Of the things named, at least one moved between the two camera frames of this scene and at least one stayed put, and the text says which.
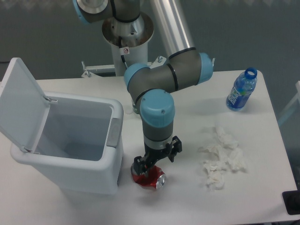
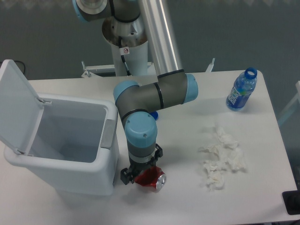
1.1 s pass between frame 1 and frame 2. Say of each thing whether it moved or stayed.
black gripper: moved
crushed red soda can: stayed
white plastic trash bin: stayed
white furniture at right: stayed
